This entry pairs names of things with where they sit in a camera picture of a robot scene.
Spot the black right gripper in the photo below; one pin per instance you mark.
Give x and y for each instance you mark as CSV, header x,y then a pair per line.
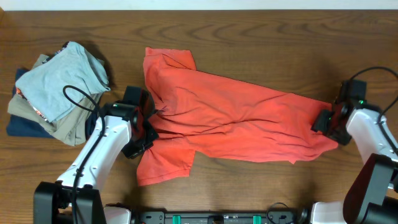
x,y
319,126

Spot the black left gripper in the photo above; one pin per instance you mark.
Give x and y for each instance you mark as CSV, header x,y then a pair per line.
x,y
153,134

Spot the red orange t-shirt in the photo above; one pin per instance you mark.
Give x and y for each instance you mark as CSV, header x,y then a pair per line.
x,y
222,118

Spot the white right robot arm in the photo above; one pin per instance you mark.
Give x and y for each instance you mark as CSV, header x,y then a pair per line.
x,y
353,119

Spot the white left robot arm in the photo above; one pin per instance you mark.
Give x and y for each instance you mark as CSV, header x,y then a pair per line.
x,y
75,196

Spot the beige folded garment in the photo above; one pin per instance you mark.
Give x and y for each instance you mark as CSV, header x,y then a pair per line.
x,y
55,99

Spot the light blue folded garment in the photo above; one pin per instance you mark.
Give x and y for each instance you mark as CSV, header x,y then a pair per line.
x,y
75,66

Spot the navy blue folded garment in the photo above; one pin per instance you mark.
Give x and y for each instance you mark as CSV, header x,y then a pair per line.
x,y
72,129

